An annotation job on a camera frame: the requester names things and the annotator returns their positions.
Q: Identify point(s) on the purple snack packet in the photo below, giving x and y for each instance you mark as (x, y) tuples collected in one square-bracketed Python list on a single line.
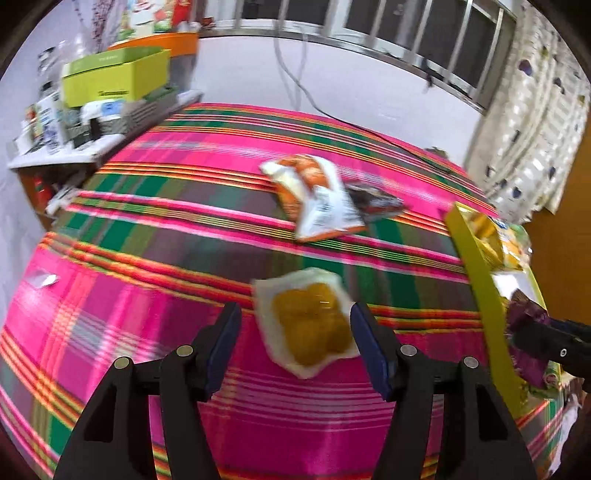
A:
[(524, 314)]

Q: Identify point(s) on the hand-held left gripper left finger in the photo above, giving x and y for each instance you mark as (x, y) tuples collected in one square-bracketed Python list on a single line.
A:
[(226, 341)]

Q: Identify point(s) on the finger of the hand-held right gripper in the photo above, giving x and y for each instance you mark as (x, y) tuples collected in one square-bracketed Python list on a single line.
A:
[(554, 353), (570, 328)]

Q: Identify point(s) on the red box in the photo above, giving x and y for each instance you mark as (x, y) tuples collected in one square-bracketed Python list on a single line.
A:
[(178, 10)]

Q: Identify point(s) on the small black hanging object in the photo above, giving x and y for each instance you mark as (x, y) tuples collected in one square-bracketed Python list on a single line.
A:
[(428, 76)]

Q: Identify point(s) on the wooden cabinet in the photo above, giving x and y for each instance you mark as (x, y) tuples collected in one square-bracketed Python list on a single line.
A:
[(568, 258)]

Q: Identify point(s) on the white blue packet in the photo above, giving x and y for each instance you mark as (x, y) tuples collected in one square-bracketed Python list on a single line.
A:
[(104, 115)]

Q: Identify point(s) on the small silver wrapper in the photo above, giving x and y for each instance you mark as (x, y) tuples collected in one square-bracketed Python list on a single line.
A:
[(44, 280)]

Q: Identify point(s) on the yellow-green cardboard box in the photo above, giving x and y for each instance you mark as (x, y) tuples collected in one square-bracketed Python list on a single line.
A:
[(480, 295)]

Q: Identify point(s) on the dark snack packet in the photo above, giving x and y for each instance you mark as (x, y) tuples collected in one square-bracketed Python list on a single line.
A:
[(376, 201)]

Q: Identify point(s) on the clear yellow jelly packet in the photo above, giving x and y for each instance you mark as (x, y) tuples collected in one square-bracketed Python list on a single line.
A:
[(307, 323)]

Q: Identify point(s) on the dried blossom branches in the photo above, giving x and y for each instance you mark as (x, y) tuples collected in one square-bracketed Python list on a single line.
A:
[(94, 25)]

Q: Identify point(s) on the lime green storage box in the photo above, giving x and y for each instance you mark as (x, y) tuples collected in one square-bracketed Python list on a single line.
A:
[(111, 81)]

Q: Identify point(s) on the patterned white curtain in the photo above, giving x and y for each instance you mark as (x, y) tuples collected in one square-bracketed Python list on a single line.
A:
[(526, 115)]

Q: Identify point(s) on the barred window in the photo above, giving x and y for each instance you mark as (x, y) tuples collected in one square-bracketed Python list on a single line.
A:
[(392, 32)]

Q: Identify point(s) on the pink green plaid tablecloth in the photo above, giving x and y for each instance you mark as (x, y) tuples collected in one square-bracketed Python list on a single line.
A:
[(138, 258)]

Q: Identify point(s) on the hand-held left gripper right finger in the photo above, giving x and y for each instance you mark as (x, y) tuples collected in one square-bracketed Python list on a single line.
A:
[(369, 341)]

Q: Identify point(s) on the white orange snack packet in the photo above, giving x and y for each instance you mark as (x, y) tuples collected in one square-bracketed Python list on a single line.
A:
[(318, 198)]

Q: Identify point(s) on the colourful printed box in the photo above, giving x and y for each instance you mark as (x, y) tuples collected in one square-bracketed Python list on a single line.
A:
[(143, 18)]

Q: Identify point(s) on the white shelf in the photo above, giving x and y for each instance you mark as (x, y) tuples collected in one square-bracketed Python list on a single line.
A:
[(69, 154)]

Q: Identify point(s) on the yellow chips packet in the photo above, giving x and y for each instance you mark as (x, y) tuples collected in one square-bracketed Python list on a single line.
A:
[(501, 244)]

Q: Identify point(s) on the grey basket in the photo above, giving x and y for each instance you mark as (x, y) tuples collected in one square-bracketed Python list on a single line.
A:
[(147, 110)]

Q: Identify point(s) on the orange box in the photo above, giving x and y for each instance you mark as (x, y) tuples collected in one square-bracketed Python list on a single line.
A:
[(182, 46)]

